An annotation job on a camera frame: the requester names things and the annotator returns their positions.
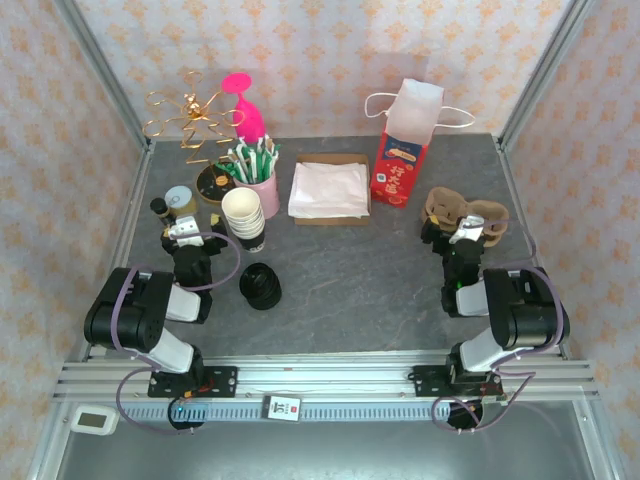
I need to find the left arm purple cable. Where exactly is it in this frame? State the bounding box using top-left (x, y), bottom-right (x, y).
top-left (114, 231), bottom-right (242, 437)

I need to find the cardboard napkin tray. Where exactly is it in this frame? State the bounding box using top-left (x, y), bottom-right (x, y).
top-left (287, 152), bottom-right (373, 227)

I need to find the white number tag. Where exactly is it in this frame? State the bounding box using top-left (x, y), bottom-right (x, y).
top-left (261, 394), bottom-right (303, 424)

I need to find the small dark bottle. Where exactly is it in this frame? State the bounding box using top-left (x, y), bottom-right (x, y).
top-left (149, 197), bottom-right (178, 231)

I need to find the stack of white napkins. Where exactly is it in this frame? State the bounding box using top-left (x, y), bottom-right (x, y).
top-left (288, 160), bottom-right (372, 220)

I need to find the pink plastic wine glass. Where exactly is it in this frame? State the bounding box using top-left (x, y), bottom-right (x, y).
top-left (220, 72), bottom-right (266, 144)

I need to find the stack of black cup lids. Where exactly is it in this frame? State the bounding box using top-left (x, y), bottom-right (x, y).
top-left (238, 262), bottom-right (283, 312)

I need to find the stack of paper cups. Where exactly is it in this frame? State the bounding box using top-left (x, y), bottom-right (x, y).
top-left (221, 187), bottom-right (267, 254)

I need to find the aluminium frame post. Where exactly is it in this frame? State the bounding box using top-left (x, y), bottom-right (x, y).
top-left (52, 0), bottom-right (154, 152)
top-left (496, 0), bottom-right (597, 147)

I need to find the white digital thermometer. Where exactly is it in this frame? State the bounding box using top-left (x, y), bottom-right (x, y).
top-left (69, 404), bottom-right (121, 438)

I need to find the pink straw holder cup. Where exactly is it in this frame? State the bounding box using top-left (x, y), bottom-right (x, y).
top-left (233, 171), bottom-right (280, 220)

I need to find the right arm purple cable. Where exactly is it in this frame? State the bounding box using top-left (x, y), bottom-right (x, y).
top-left (431, 230), bottom-right (572, 435)

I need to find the gold wire cup rack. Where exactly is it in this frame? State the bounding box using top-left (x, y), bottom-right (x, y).
top-left (142, 70), bottom-right (247, 206)

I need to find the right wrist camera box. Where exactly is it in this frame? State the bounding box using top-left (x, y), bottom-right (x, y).
top-left (448, 214), bottom-right (487, 245)

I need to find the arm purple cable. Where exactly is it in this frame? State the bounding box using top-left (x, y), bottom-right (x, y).
top-left (431, 230), bottom-right (572, 435)
top-left (114, 231), bottom-right (242, 437)

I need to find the gold tin can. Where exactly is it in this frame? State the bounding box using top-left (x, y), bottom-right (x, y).
top-left (163, 185), bottom-right (198, 221)

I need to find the red paper takeout bag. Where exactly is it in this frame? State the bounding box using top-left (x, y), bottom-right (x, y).
top-left (363, 77), bottom-right (477, 209)

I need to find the grey slotted cable duct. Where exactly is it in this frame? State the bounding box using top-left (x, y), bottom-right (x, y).
top-left (121, 401), bottom-right (452, 422)

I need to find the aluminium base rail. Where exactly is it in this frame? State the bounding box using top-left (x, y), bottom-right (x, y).
top-left (51, 348), bottom-right (600, 402)

